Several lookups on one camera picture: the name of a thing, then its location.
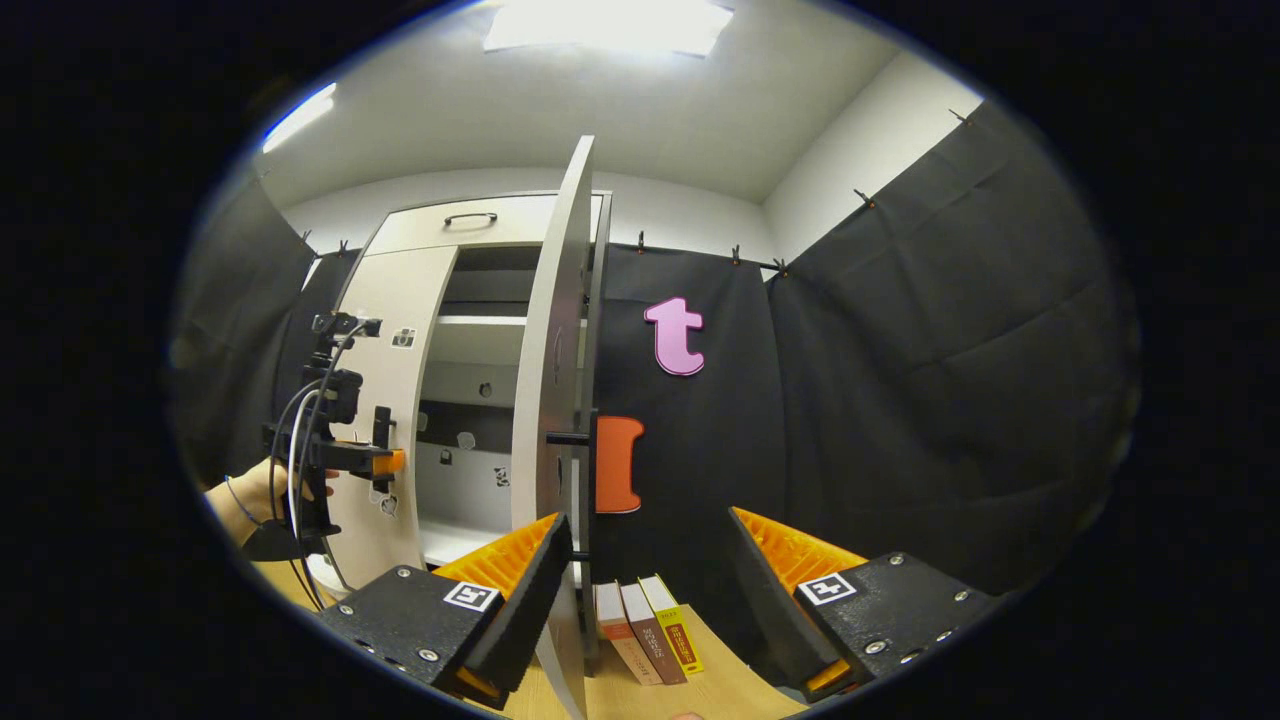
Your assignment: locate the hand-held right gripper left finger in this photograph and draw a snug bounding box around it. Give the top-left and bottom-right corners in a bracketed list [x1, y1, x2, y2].
[315, 512, 574, 711]

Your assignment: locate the white cabinet shelf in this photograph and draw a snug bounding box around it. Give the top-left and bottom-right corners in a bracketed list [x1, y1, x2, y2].
[418, 518, 521, 569]
[435, 314, 588, 329]

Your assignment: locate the beige cabinet door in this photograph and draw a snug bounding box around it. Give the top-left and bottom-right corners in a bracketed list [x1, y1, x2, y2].
[325, 245, 459, 591]
[512, 135, 601, 720]

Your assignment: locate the rectangular ceiling light panel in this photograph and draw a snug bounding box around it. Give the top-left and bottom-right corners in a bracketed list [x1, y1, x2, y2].
[483, 0, 734, 58]

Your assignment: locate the black backdrop cloth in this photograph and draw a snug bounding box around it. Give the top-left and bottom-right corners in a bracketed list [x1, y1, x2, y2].
[170, 100, 1141, 681]

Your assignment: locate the orange and white book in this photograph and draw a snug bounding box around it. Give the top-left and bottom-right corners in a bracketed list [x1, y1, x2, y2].
[595, 582, 663, 687]

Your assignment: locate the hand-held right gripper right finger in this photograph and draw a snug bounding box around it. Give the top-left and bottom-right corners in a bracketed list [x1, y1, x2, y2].
[728, 507, 1001, 703]

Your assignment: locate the yellow book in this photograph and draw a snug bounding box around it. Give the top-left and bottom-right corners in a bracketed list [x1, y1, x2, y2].
[640, 575, 705, 676]

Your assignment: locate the white round object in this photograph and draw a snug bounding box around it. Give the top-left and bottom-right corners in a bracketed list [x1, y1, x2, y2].
[305, 553, 353, 601]

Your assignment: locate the beige double-door shoe cabinet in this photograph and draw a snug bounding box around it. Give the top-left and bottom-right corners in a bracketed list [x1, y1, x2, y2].
[325, 135, 613, 720]

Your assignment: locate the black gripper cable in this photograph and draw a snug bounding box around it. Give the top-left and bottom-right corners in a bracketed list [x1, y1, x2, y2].
[266, 378, 331, 613]

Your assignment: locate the long ceiling light strip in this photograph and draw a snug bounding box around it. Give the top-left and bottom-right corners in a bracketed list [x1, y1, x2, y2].
[262, 82, 338, 154]

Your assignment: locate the thin wrist band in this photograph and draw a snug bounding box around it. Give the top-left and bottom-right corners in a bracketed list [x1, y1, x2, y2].
[224, 476, 264, 529]

